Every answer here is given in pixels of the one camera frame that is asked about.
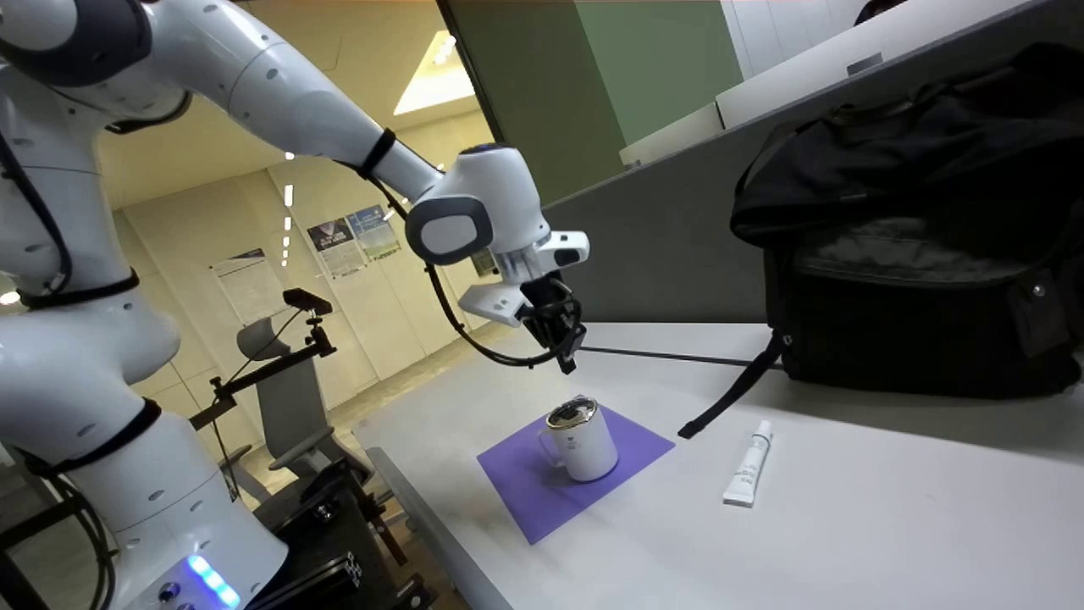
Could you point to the black camera on stand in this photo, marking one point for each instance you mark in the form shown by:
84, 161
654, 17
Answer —
305, 303

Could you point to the grey desk partition panel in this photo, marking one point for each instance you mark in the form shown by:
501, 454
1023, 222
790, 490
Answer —
662, 245

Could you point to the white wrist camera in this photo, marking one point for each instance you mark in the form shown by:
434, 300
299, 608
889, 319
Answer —
501, 303

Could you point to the white mug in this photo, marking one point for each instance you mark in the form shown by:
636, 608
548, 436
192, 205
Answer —
579, 441

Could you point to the wall poster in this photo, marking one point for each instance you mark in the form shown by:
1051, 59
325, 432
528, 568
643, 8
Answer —
353, 241

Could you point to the white cream tube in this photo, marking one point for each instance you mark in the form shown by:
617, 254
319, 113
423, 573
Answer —
751, 468

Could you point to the black backpack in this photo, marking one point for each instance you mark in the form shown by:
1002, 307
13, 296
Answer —
929, 245

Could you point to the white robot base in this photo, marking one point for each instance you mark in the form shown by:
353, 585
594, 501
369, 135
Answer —
68, 371

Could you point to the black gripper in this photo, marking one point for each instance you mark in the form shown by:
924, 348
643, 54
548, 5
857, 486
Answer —
555, 314

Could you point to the grey office chair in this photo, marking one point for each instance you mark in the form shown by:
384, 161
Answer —
292, 410

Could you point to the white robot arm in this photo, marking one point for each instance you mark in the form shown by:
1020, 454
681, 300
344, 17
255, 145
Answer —
77, 70

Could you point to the purple paper mat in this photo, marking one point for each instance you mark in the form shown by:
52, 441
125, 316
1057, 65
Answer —
542, 501

